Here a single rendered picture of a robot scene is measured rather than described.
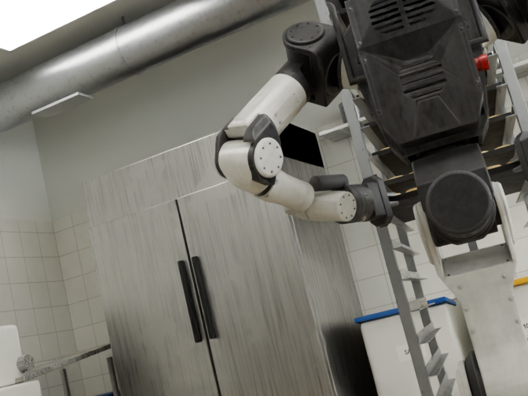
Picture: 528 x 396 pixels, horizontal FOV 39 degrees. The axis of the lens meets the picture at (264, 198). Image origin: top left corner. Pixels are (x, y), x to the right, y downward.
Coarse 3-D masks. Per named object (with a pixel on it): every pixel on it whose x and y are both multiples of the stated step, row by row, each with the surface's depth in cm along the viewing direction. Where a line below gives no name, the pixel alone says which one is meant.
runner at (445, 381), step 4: (444, 376) 250; (444, 380) 246; (448, 380) 260; (452, 380) 257; (440, 384) 232; (444, 384) 242; (448, 384) 249; (452, 384) 247; (440, 388) 225; (444, 388) 238; (448, 388) 240; (452, 388) 237; (440, 392) 222; (444, 392) 233; (448, 392) 230
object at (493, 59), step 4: (496, 52) 208; (488, 56) 208; (492, 56) 209; (496, 56) 210; (492, 60) 213; (496, 60) 214; (492, 64) 217; (496, 64) 218; (492, 68) 221; (496, 68) 222; (488, 72) 224; (492, 72) 225; (496, 72) 226; (488, 76) 229; (492, 76) 230; (496, 76) 231; (488, 80) 233; (492, 80) 234; (488, 84) 238; (492, 84) 239
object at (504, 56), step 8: (496, 40) 208; (504, 40) 208; (496, 48) 208; (504, 48) 207; (504, 56) 207; (504, 64) 207; (512, 64) 206; (504, 72) 207; (512, 72) 206; (512, 80) 206; (512, 88) 206; (512, 96) 205; (520, 96) 205; (520, 104) 204; (520, 112) 204; (520, 120) 204; (520, 128) 205
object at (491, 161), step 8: (488, 152) 208; (496, 152) 207; (504, 152) 208; (512, 152) 211; (488, 160) 215; (496, 160) 218; (504, 160) 222; (408, 176) 214; (384, 184) 215; (392, 184) 215; (400, 184) 218; (408, 184) 222; (400, 192) 236
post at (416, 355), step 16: (320, 0) 224; (320, 16) 223; (352, 112) 218; (352, 128) 217; (368, 160) 215; (368, 176) 214; (384, 240) 211; (384, 256) 211; (400, 288) 208; (400, 304) 208; (416, 352) 205; (416, 368) 205
